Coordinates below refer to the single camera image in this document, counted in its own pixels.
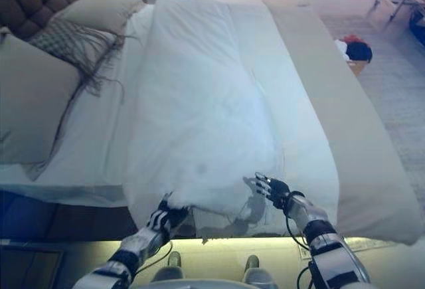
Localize black wheeled robot equipment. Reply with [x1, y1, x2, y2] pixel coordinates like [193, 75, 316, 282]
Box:
[408, 6, 425, 41]

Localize white bed sheet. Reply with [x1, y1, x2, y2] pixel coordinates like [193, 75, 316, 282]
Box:
[0, 3, 157, 209]

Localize silver right robot leg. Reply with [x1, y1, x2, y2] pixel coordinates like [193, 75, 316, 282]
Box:
[244, 254, 277, 285]

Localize grey fringed knit cushion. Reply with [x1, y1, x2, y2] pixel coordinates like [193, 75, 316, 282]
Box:
[28, 16, 140, 104]

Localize metal frame table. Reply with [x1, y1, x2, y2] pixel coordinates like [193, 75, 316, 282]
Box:
[365, 0, 425, 33]

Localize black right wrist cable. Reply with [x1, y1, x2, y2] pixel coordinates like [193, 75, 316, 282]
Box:
[284, 195, 313, 289]

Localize brown bed frame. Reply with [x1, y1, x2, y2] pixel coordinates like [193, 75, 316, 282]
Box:
[0, 184, 201, 241]

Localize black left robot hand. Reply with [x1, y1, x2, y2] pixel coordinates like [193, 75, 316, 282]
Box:
[155, 192, 190, 234]

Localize dark wooden nightstand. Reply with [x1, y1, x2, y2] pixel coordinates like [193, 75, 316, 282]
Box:
[0, 239, 66, 289]

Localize large beige pillow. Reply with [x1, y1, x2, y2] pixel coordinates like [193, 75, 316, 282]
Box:
[58, 0, 145, 35]
[0, 33, 82, 181]

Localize pale patterned area rug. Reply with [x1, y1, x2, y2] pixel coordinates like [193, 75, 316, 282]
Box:
[300, 13, 425, 260]

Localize black red white clothes pile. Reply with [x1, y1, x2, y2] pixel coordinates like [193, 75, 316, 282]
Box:
[333, 35, 373, 62]

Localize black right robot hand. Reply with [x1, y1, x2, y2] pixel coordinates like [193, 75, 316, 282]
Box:
[254, 172, 292, 210]

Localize white duvet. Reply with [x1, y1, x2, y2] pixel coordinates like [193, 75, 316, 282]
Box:
[122, 0, 284, 237]

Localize beige bed runner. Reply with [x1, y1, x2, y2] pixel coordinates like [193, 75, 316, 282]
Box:
[262, 0, 421, 245]

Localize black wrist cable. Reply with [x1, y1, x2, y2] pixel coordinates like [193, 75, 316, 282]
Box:
[284, 195, 313, 289]
[132, 239, 174, 274]

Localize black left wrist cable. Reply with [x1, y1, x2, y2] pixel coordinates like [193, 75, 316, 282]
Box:
[132, 239, 174, 274]

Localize brown cardboard box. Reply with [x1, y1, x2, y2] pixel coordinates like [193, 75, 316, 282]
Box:
[347, 59, 368, 77]

